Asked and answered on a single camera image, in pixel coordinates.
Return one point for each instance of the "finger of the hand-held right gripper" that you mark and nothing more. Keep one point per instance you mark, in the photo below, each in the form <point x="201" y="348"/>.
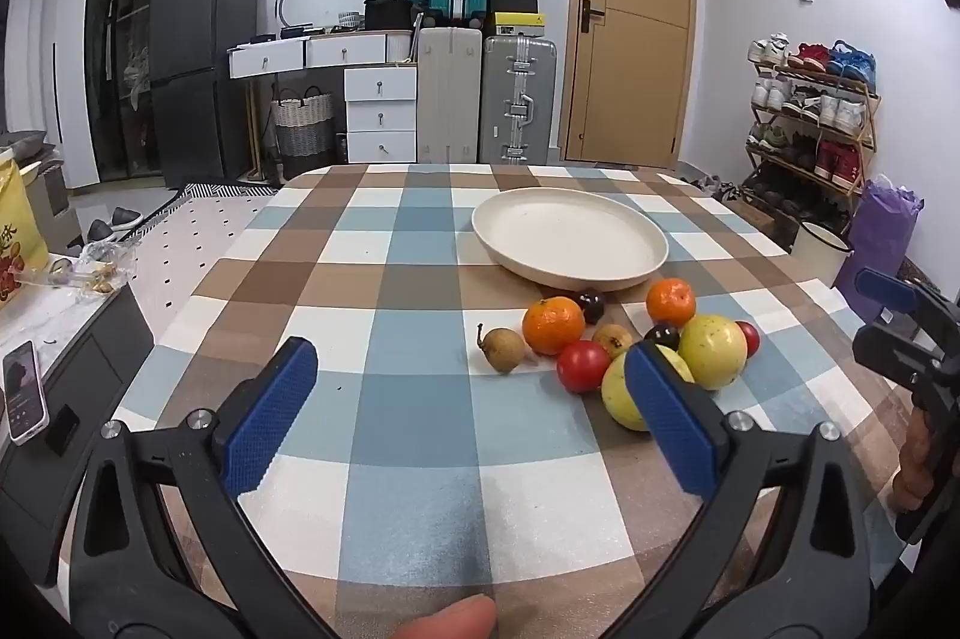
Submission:
<point x="881" y="286"/>
<point x="892" y="354"/>

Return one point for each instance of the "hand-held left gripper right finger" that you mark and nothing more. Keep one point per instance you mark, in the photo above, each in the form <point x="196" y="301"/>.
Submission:
<point x="671" y="421"/>

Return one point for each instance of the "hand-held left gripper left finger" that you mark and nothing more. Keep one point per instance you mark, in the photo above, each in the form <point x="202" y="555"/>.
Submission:
<point x="270" y="414"/>

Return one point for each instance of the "green guava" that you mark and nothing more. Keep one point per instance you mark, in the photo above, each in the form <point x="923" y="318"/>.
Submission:
<point x="619" y="393"/>

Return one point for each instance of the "yellow guava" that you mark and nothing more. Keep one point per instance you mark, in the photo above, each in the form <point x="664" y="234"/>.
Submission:
<point x="712" y="350"/>

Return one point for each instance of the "dark purple plum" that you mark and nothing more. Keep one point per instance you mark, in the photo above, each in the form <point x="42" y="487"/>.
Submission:
<point x="662" y="334"/>
<point x="590" y="303"/>

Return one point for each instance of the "red tomato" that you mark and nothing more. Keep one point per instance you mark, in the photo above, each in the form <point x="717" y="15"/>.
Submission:
<point x="581" y="365"/>
<point x="748" y="339"/>

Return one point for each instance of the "orange mandarin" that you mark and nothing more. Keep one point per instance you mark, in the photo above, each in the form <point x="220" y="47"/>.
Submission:
<point x="670" y="301"/>
<point x="553" y="325"/>

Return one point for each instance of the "brown longan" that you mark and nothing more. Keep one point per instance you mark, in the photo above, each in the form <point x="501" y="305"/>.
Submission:
<point x="611" y="339"/>
<point x="501" y="350"/>

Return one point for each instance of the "cream round plate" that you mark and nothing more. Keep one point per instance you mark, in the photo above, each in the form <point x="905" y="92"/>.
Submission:
<point x="570" y="234"/>

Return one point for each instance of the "person's right hand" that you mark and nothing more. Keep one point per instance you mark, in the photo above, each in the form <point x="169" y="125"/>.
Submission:
<point x="911" y="459"/>

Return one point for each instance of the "person's left hand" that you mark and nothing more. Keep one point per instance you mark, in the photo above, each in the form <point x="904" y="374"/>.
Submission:
<point x="446" y="618"/>

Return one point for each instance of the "patterned doormat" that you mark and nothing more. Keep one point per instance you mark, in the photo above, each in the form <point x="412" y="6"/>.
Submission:
<point x="919" y="275"/>

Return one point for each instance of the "purple bag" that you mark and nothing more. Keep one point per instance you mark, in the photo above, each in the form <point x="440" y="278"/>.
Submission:
<point x="885" y="234"/>

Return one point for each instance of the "white bucket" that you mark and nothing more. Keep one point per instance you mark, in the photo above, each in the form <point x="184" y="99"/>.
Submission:
<point x="817" y="253"/>

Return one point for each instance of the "wooden shoe rack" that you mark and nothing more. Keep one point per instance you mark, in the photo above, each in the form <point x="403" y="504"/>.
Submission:
<point x="870" y="144"/>

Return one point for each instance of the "checked tablecloth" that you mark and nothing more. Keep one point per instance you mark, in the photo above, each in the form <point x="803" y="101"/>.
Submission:
<point x="412" y="399"/>

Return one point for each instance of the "black side table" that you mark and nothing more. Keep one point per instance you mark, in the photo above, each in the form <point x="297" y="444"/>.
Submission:
<point x="90" y="369"/>

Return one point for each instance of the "rows of shoes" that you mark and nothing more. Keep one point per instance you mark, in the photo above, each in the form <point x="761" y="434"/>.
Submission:
<point x="814" y="110"/>

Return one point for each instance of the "grey shoes on floor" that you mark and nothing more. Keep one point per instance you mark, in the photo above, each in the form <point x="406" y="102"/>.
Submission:
<point x="716" y="187"/>

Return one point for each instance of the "white dotted rug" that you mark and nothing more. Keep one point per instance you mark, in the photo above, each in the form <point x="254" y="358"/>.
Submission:
<point x="195" y="234"/>

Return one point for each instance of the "clear plastic wrapper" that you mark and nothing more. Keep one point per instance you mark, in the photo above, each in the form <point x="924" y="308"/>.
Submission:
<point x="97" y="264"/>

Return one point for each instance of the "striped mat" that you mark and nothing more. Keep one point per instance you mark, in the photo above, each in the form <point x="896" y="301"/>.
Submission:
<point x="225" y="189"/>

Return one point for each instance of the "grey slipper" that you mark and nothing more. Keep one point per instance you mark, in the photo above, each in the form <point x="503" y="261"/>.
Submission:
<point x="126" y="217"/>
<point x="100" y="230"/>

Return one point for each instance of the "smartphone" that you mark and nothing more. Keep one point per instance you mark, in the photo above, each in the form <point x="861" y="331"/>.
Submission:
<point x="24" y="391"/>

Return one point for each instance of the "woven laundry basket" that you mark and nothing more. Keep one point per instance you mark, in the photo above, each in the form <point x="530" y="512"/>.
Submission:
<point x="302" y="133"/>

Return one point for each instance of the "yellow bag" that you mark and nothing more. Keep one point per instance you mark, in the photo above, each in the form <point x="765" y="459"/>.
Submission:
<point x="19" y="234"/>

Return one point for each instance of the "wooden door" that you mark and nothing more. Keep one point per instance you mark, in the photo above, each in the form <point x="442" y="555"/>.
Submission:
<point x="637" y="84"/>

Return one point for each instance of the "white dressing table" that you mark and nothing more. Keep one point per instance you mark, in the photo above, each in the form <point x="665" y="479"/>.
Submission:
<point x="381" y="114"/>

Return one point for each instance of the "silver suitcase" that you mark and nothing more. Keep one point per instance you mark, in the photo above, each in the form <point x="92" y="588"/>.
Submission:
<point x="517" y="99"/>

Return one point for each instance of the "beige suitcase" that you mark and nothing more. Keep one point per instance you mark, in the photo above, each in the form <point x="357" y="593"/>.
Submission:
<point x="448" y="91"/>

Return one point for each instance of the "dark grey fridge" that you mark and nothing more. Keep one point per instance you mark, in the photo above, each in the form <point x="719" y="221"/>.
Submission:
<point x="195" y="46"/>

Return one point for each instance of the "oval mirror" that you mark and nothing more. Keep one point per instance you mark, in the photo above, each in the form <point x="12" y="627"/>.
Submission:
<point x="289" y="1"/>

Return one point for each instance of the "black storage box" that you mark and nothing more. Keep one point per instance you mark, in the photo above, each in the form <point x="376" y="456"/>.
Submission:
<point x="390" y="15"/>

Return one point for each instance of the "yellow and black box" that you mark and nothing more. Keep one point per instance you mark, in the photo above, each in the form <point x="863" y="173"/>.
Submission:
<point x="516" y="24"/>

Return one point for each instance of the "dark glass cabinet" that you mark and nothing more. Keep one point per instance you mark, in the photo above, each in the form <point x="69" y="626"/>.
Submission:
<point x="120" y="9"/>

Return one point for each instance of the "black shoe box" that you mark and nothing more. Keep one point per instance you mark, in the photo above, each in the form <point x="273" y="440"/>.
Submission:
<point x="514" y="1"/>

